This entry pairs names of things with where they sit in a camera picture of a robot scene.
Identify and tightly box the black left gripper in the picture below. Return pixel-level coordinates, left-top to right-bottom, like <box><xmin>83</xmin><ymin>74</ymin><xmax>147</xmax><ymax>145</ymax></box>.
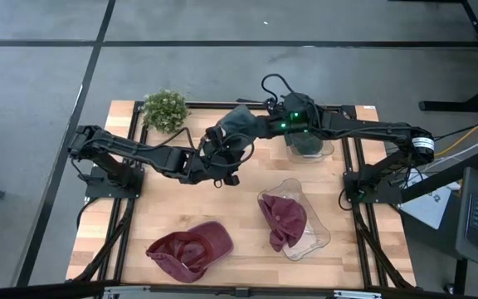
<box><xmin>180</xmin><ymin>125</ymin><xmax>242</xmax><ymax>188</ymax></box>

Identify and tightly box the black desk strut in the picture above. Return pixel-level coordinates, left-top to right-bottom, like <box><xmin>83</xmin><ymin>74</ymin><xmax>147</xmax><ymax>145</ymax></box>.
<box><xmin>400</xmin><ymin>152</ymin><xmax>478</xmax><ymax>204</ymax></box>

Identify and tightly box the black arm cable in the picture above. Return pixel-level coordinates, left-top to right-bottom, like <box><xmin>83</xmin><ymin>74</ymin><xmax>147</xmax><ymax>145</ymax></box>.
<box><xmin>261</xmin><ymin>73</ymin><xmax>296</xmax><ymax>107</ymax></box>
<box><xmin>172</xmin><ymin>127</ymin><xmax>256</xmax><ymax>169</ymax></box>

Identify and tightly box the white flat box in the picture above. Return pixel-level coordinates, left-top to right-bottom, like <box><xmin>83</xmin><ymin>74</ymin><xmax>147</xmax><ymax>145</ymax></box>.
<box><xmin>400</xmin><ymin>168</ymin><xmax>463</xmax><ymax>230</ymax></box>

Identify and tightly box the yellow cable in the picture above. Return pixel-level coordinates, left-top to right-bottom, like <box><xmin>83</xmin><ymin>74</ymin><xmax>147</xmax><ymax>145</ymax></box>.
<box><xmin>433</xmin><ymin>124</ymin><xmax>478</xmax><ymax>159</ymax></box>

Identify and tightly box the potted green artificial plant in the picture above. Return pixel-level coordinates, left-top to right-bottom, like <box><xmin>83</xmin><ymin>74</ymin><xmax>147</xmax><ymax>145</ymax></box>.
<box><xmin>141</xmin><ymin>89</ymin><xmax>191</xmax><ymax>135</ymax></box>

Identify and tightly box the dark green baseball cap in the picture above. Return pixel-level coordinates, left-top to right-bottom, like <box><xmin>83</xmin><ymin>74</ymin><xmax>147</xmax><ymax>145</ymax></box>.
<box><xmin>215</xmin><ymin>104</ymin><xmax>261</xmax><ymax>147</ymax></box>
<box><xmin>289</xmin><ymin>131</ymin><xmax>325</xmax><ymax>157</ymax></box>

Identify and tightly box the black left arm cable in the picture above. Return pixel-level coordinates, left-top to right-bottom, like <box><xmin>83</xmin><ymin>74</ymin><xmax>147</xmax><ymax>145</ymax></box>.
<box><xmin>172</xmin><ymin>127</ymin><xmax>256</xmax><ymax>169</ymax></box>

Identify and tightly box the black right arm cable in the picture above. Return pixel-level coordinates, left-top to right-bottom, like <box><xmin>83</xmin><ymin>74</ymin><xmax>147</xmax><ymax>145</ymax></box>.
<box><xmin>261</xmin><ymin>73</ymin><xmax>296</xmax><ymax>107</ymax></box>

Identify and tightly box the black aluminium rig frame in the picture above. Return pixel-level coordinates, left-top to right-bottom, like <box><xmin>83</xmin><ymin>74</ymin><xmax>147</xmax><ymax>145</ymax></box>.
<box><xmin>0</xmin><ymin>100</ymin><xmax>478</xmax><ymax>299</ymax></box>

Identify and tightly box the clear plastic bin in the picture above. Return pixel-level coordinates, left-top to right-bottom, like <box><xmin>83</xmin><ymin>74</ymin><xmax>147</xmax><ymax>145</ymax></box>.
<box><xmin>256</xmin><ymin>178</ymin><xmax>332</xmax><ymax>262</ymax></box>
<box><xmin>283</xmin><ymin>124</ymin><xmax>335</xmax><ymax>164</ymax></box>

